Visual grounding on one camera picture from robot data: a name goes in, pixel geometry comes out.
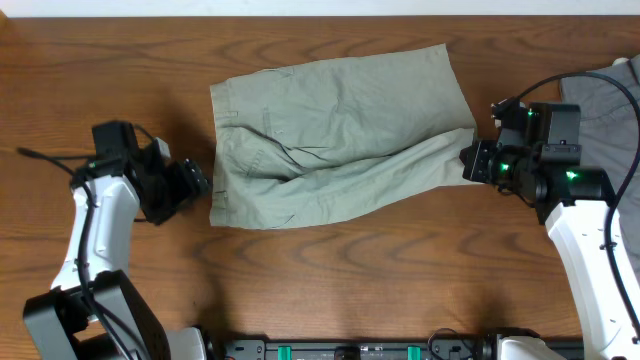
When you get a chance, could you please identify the khaki green shorts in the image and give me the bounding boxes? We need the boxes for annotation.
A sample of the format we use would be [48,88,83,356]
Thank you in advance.
[209,45,476,230]

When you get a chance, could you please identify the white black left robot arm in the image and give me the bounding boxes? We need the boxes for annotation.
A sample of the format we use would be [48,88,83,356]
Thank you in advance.
[23,120,211,359]

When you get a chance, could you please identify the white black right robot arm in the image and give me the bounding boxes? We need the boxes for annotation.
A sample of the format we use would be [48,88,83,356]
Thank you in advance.
[460,98,639,359]

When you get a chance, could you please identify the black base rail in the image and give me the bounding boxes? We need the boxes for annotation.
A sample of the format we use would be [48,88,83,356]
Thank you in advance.
[164,327,586,360]

